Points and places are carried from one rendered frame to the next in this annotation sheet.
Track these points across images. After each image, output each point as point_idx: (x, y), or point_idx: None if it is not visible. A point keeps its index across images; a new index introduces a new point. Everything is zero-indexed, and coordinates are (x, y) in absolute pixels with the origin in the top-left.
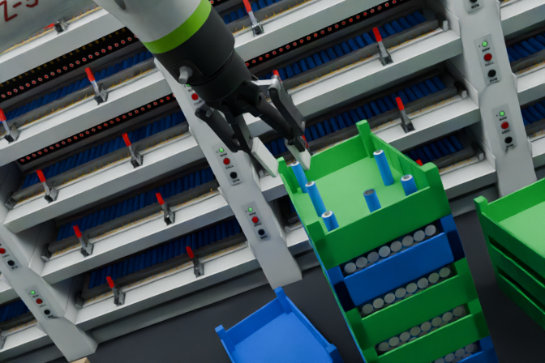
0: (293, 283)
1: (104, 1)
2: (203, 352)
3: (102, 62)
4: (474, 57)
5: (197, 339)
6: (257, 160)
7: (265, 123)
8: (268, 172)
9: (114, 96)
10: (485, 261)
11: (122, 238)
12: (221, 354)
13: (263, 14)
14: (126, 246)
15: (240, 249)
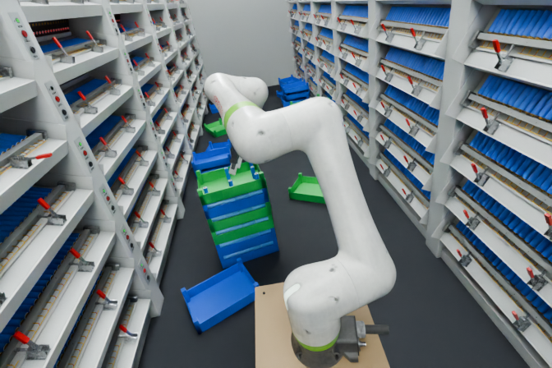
0: (163, 303)
1: (264, 99)
2: (190, 353)
3: None
4: (161, 158)
5: (173, 365)
6: (236, 166)
7: (130, 207)
8: (235, 172)
9: (67, 215)
10: (209, 227)
11: (93, 351)
12: (199, 338)
13: (100, 149)
14: (103, 351)
15: (135, 307)
